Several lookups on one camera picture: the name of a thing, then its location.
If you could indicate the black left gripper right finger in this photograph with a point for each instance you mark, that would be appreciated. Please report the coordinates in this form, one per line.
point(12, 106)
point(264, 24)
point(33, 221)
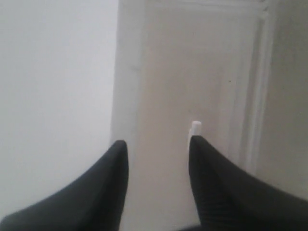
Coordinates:
point(229, 199)

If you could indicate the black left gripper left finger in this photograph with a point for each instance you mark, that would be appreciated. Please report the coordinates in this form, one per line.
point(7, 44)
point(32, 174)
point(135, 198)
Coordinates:
point(92, 202)

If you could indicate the clear drawer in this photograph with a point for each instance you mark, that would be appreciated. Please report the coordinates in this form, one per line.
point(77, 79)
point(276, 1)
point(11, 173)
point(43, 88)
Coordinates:
point(199, 59)

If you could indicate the white plastic drawer cabinet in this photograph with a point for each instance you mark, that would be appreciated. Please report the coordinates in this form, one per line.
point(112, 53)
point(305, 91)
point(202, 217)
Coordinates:
point(276, 150)

